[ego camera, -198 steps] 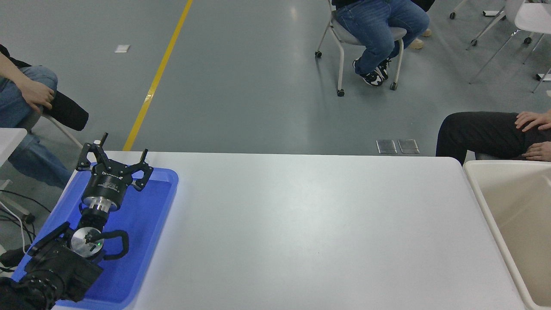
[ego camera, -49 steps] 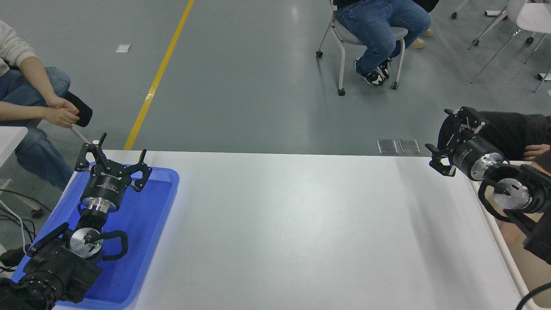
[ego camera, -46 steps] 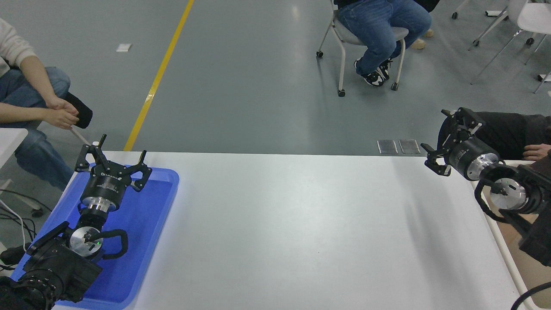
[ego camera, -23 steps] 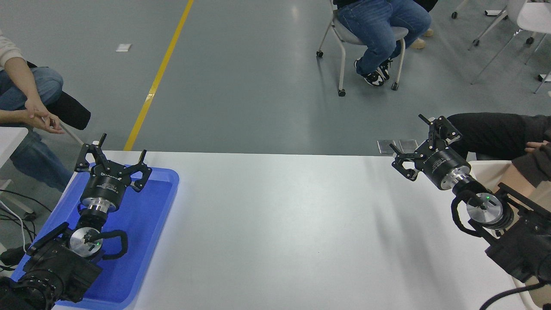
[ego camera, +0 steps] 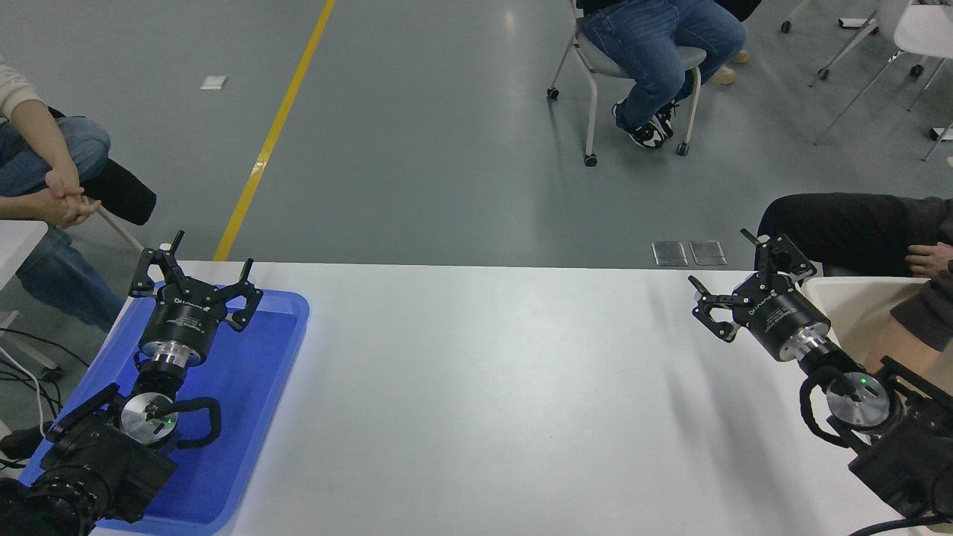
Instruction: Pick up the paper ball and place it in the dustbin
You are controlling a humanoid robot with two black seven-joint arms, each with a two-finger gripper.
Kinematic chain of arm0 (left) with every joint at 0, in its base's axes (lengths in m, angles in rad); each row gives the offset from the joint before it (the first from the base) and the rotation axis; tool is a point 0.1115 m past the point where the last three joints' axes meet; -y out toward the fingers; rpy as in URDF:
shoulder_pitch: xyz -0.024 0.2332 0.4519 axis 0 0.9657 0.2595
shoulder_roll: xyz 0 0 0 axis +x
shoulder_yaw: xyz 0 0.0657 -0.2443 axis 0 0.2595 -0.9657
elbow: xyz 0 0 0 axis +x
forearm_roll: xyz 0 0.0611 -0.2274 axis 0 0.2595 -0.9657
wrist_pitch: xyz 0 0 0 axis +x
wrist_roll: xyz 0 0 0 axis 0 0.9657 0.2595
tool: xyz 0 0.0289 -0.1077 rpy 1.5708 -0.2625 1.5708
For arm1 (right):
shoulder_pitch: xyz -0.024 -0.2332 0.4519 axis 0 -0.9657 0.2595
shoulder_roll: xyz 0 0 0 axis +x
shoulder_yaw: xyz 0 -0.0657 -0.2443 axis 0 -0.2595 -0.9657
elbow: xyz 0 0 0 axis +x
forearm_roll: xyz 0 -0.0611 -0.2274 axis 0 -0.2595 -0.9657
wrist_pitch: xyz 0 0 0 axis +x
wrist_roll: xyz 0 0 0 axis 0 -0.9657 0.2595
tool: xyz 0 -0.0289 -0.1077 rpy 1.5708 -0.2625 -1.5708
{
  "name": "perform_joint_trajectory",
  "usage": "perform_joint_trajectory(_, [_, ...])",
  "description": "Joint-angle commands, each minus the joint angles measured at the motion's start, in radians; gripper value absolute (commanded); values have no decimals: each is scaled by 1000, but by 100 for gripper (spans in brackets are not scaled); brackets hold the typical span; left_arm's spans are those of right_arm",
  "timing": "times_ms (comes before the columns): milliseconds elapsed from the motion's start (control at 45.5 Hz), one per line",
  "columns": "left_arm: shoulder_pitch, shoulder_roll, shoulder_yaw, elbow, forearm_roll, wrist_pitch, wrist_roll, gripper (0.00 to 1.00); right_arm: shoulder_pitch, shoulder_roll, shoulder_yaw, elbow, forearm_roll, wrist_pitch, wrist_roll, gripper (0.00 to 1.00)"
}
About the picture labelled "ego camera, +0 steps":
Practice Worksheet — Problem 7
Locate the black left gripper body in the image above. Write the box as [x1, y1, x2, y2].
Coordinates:
[141, 286, 226, 352]

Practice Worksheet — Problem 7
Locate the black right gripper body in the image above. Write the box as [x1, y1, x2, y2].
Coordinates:
[733, 278, 830, 357]

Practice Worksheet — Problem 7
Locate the person's right hand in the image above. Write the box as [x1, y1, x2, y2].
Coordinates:
[906, 241, 953, 278]
[40, 197, 103, 229]

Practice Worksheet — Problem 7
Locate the person's left hand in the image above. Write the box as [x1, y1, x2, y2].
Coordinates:
[45, 167, 85, 202]

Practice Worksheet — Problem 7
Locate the large pale bin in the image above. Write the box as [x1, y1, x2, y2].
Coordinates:
[800, 275, 953, 536]

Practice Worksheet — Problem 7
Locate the person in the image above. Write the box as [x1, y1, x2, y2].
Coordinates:
[707, 0, 764, 86]
[577, 0, 748, 150]
[0, 56, 127, 332]
[756, 192, 953, 352]

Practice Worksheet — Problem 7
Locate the blue plastic tray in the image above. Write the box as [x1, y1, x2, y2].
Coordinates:
[19, 281, 310, 536]

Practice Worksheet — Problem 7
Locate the black chair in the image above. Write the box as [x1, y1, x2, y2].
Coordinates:
[45, 104, 157, 254]

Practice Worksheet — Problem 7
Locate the white side table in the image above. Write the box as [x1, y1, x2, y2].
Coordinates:
[0, 220, 64, 380]

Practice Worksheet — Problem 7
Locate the black box on floor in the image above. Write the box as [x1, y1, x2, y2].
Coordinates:
[0, 421, 57, 462]

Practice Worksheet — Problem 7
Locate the white chair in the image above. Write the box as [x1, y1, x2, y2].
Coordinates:
[812, 0, 953, 162]
[780, 0, 812, 34]

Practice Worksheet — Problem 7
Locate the grey chair with casters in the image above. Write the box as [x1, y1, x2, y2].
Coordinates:
[546, 0, 708, 168]

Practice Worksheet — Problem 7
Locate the black floor cable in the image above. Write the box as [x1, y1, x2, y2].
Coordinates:
[0, 368, 64, 418]
[0, 326, 92, 369]

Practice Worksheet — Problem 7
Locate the white floor cable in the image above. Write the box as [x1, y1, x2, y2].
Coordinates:
[0, 346, 47, 440]

